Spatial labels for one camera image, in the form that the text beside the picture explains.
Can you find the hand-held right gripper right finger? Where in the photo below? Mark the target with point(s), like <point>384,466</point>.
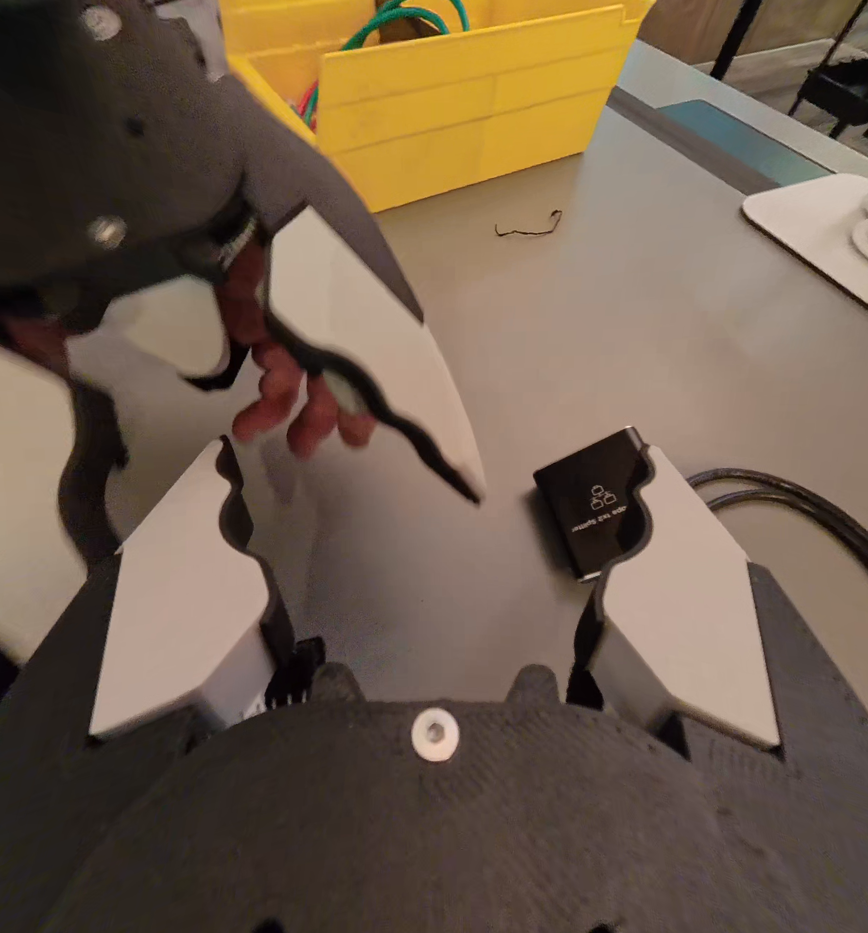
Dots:
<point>689,619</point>

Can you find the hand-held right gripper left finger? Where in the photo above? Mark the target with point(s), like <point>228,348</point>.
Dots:
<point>179,619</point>

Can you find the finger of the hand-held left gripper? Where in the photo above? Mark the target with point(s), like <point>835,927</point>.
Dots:
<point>376,342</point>
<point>18,474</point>

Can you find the black ethernet splitter box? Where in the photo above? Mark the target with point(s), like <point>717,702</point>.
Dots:
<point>587,503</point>

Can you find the yellow plastic bin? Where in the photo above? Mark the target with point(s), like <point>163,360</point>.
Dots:
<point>441,109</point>

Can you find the person's left hand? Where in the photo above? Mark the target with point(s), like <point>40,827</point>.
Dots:
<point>288,393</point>

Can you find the brown wooden cabinet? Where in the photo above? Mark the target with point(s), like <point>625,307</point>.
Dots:
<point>682,22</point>

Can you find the black metal pole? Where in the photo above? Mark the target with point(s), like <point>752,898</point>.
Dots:
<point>733,36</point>

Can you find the black metal rack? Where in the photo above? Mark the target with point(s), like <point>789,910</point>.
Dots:
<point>849,44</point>

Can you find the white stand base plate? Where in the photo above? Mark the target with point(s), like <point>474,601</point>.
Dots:
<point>806,219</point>

